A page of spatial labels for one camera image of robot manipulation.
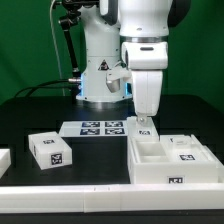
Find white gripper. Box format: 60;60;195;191
122;42;168;124

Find white door panel with knob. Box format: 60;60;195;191
160;135;215;163

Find white cabinet body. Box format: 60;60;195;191
127;138;224;184

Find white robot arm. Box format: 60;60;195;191
77;0;191;125

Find white cabinet top block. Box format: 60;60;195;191
28;132;72;170

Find white front fence bar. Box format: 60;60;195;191
0;183;224;213

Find white left fence block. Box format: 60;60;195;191
0;149;11;178

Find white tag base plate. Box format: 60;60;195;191
59;120;128;137

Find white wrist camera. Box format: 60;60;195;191
106;66;130;93

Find black cables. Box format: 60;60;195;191
13;78;78;98

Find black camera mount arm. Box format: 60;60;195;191
53;0;99;97

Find grey cable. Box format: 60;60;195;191
49;0;66;97

